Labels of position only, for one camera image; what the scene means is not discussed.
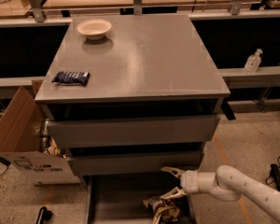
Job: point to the grey open bottom drawer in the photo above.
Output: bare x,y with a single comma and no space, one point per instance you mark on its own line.
118,199

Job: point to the grey middle drawer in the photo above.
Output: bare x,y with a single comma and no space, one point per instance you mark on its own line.
133,163

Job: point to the grey top drawer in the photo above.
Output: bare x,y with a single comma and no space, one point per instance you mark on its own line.
129,132

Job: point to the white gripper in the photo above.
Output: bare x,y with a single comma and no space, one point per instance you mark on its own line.
189,181

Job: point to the clear sanitizer bottle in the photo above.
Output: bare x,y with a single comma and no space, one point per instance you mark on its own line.
253,61

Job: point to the cardboard box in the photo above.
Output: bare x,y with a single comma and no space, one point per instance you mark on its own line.
20,127

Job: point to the black object on floor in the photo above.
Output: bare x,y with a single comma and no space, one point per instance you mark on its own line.
44,215

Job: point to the dark blue snack packet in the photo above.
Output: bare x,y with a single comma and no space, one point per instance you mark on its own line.
72,78

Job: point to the metal can in box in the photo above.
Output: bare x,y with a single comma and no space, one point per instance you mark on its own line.
44,135

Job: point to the grey drawer cabinet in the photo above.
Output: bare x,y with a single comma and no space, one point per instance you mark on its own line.
148,66

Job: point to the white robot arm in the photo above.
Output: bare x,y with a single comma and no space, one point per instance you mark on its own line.
226,184

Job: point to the brown chip bag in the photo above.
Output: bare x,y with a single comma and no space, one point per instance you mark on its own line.
164,211

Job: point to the white bowl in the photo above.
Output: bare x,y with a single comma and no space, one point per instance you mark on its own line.
94,29

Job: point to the black power strip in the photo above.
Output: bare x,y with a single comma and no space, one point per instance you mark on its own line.
275,174

